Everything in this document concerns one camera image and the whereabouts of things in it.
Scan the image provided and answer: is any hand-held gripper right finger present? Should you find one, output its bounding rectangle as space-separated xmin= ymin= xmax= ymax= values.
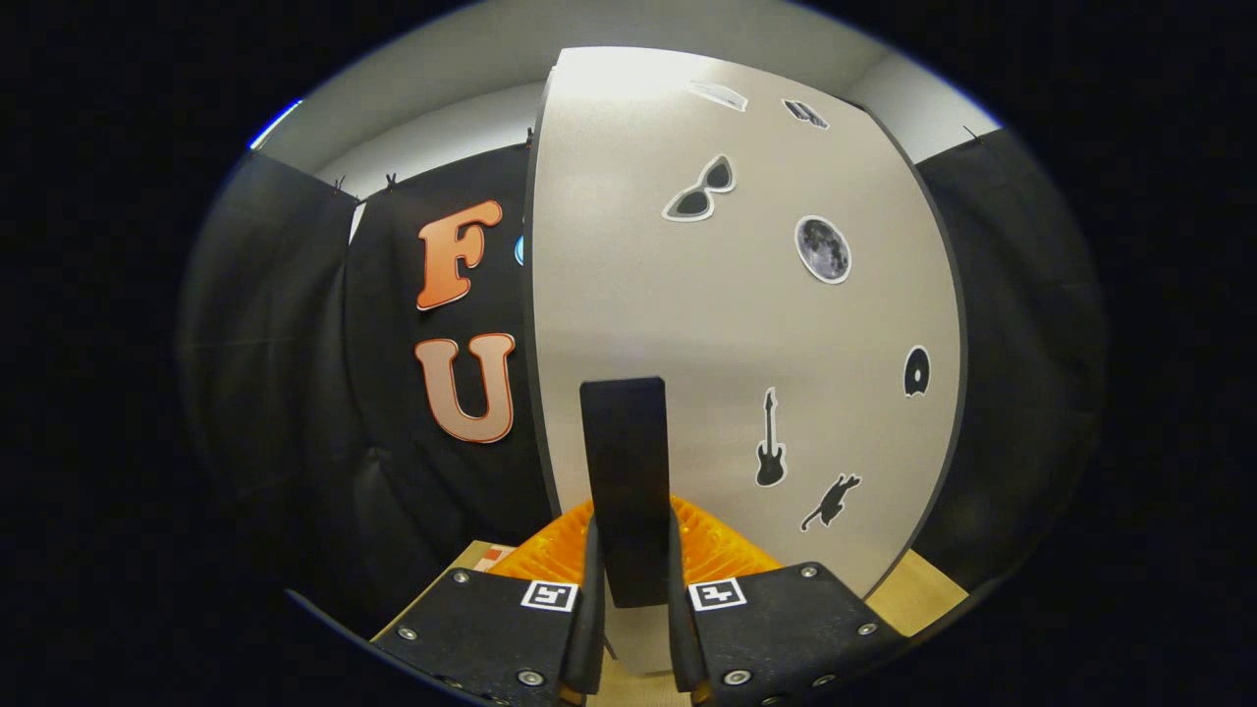
xmin=668 ymin=494 xmax=909 ymax=707

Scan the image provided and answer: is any black backdrop cloth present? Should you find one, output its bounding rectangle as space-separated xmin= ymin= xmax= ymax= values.
xmin=177 ymin=128 xmax=1111 ymax=639

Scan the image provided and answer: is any black door handle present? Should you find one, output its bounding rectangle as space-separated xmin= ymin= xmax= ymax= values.
xmin=579 ymin=376 xmax=674 ymax=610

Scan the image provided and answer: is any row of black cloth clips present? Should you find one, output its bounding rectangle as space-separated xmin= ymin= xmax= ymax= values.
xmin=332 ymin=123 xmax=983 ymax=192

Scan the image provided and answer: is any ceiling strip light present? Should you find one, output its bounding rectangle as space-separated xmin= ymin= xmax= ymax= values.
xmin=250 ymin=98 xmax=305 ymax=150

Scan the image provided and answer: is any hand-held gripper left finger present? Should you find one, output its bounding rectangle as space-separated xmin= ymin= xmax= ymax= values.
xmin=371 ymin=496 xmax=608 ymax=707

